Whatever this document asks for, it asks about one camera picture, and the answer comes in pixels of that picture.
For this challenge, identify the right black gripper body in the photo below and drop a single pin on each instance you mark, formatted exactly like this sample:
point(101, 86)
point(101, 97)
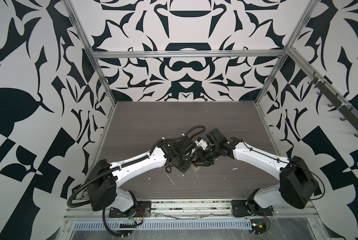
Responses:
point(208, 154)

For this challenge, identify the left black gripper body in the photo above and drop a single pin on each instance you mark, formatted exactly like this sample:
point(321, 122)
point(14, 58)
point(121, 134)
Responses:
point(183, 164)

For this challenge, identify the white remote control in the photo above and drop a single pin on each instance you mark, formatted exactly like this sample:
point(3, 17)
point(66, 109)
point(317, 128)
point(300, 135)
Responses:
point(195, 168)

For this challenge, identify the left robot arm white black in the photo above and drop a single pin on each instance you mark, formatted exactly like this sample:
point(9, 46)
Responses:
point(105, 179)

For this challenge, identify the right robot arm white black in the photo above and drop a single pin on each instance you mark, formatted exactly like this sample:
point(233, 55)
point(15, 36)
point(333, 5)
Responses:
point(296, 182)

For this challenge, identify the small green circuit board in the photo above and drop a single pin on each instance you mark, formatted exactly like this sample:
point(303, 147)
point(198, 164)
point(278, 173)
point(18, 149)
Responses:
point(259, 227)

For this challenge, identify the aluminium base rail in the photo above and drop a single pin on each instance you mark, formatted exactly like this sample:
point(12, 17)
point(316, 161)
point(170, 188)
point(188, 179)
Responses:
point(215, 208)

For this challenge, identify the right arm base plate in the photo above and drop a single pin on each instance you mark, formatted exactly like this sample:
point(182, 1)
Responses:
point(245, 208)

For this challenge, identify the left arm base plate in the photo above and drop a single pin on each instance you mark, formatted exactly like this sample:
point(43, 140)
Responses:
point(138, 210)

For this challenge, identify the white slotted cable duct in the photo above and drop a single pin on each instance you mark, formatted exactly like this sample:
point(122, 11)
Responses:
point(193, 224)

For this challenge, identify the aluminium frame back bar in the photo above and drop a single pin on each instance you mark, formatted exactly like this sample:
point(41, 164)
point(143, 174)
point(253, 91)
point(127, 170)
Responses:
point(187, 54)

